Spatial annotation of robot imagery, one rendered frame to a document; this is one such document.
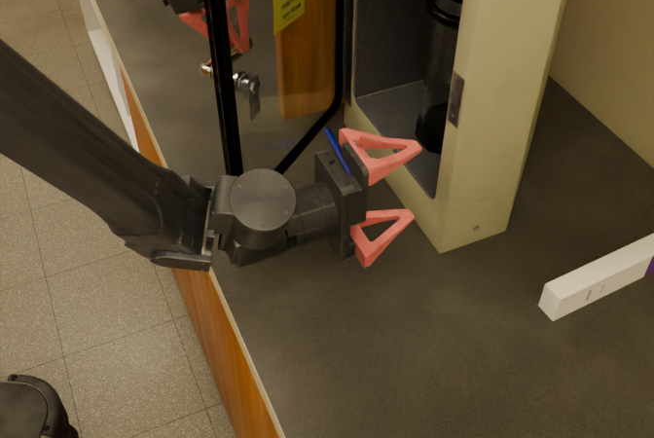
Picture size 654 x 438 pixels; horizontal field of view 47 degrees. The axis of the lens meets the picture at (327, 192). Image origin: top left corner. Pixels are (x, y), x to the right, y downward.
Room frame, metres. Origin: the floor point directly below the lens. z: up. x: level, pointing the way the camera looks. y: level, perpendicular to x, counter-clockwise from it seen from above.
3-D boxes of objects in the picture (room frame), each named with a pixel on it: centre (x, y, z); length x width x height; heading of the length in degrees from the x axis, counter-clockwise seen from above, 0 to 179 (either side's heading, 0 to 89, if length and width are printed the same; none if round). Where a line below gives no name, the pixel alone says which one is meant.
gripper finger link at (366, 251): (0.55, -0.05, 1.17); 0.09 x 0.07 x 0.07; 114
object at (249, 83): (0.74, 0.09, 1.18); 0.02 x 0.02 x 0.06; 61
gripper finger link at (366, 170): (0.55, -0.05, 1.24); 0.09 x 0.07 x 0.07; 114
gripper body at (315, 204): (0.52, 0.02, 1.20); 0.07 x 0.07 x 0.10; 24
